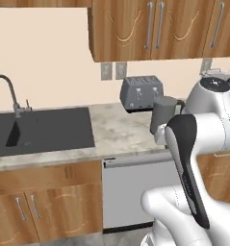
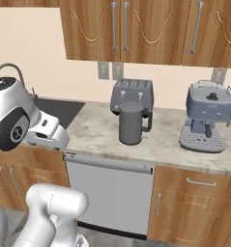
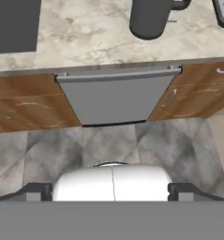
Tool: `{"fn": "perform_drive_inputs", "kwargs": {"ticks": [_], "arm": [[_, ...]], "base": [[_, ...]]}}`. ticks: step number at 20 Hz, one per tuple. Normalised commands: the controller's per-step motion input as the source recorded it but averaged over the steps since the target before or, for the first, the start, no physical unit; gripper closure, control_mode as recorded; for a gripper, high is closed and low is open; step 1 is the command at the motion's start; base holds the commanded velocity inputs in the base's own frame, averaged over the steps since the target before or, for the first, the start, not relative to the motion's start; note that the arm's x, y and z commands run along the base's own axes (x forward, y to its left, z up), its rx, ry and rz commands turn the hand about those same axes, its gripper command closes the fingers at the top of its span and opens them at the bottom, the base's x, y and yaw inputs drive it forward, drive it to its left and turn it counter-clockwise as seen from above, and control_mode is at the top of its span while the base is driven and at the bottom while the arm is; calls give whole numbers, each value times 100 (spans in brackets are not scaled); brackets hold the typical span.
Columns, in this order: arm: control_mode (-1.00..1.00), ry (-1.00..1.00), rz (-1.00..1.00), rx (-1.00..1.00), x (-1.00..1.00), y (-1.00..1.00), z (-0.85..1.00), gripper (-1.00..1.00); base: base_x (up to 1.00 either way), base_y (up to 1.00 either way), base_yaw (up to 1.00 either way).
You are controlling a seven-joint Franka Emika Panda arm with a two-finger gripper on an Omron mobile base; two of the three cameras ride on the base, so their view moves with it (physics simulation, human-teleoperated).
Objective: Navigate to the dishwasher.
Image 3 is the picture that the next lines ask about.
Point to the grey dishwasher door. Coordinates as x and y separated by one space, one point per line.
116 100

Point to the dark grey hob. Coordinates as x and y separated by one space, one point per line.
13 25

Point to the wooden cupboard door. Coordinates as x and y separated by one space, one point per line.
35 113
194 100

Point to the dark grey cylindrical jug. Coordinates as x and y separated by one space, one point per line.
149 17

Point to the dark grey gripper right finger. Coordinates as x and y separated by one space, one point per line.
181 191

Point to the white rounded object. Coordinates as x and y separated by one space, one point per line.
113 184

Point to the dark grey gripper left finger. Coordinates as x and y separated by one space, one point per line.
38 191

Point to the wooden drawer front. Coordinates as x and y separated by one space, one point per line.
22 85
199 73

